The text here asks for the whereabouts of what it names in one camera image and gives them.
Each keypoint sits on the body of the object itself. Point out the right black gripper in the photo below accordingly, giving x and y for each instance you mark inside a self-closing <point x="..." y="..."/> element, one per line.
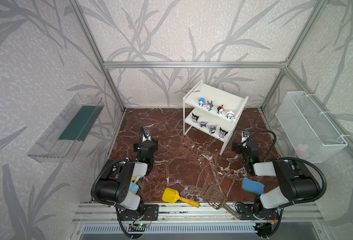
<point x="245" y="144"/>

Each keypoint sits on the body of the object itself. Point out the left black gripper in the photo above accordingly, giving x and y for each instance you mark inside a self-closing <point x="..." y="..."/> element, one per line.
<point x="145" y="142"/>

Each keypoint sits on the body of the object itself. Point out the blue white small figure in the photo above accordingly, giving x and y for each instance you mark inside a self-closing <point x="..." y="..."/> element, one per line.
<point x="229" y="115"/>

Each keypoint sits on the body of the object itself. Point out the purple caped Kuromi figure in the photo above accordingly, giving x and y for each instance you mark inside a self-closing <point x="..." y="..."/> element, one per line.
<point x="212" y="129"/>

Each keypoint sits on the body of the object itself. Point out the red ladybug Doraemon figure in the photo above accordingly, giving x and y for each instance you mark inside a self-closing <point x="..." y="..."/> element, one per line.
<point x="220" y="110"/>

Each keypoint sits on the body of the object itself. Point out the dark purple small figure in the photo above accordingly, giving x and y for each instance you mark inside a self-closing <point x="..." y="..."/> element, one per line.
<point x="203" y="124"/>

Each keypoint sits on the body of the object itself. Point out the grey suit Doraemon figure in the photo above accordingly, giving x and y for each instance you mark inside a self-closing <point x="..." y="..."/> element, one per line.
<point x="209" y="106"/>

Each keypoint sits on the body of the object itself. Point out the black purple Kuromi figure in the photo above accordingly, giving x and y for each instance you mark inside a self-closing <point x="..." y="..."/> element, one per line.
<point x="194" y="118"/>

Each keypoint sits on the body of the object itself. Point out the blue Doraemon figure pair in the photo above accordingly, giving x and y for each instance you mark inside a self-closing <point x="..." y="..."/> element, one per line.
<point x="201" y="102"/>

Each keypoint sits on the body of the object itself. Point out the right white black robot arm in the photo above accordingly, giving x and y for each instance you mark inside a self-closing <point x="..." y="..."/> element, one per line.
<point x="299" y="181"/>

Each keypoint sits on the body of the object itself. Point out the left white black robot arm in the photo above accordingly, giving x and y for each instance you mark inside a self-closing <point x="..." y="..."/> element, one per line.
<point x="112" y="185"/>

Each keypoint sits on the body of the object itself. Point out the white two-tier shelf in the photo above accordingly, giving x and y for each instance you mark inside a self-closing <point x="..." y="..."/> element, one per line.
<point x="212" y="111"/>

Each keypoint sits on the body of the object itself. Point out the blue yellow sponge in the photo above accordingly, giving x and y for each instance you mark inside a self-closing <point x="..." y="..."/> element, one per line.
<point x="252" y="186"/>

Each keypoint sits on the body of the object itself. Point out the pink item in basket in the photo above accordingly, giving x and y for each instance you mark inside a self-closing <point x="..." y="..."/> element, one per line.
<point x="302" y="151"/>

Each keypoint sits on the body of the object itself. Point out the yellow toy shovel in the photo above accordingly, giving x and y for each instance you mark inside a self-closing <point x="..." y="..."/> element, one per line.
<point x="172" y="196"/>

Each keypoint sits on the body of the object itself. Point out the brown slotted toy spatula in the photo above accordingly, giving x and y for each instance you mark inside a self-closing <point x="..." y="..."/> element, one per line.
<point x="217" y="201"/>

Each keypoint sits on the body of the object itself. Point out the small circuit board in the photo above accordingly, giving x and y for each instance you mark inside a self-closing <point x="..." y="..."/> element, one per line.
<point x="139" y="226"/>

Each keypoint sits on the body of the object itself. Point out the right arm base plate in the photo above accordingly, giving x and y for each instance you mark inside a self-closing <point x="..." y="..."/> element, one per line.
<point x="250" y="212"/>

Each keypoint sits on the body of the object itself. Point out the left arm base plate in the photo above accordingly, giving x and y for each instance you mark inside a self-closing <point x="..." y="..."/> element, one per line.
<point x="146" y="212"/>

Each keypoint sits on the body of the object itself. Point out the white wire mesh basket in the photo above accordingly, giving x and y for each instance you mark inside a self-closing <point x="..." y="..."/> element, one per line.
<point x="305" y="123"/>

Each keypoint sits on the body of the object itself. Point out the clear plastic wall bin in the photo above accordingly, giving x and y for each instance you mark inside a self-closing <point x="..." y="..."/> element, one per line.
<point x="63" y="139"/>

